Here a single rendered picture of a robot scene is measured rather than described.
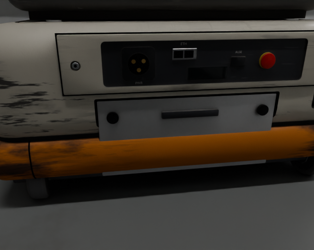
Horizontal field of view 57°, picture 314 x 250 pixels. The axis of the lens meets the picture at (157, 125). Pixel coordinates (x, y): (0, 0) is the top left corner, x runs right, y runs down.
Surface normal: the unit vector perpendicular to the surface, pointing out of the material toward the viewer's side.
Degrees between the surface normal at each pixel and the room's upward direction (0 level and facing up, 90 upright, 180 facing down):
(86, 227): 0
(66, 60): 90
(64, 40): 90
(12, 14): 90
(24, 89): 90
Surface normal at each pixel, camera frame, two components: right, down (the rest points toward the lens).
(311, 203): 0.00, -0.93
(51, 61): 0.15, 0.28
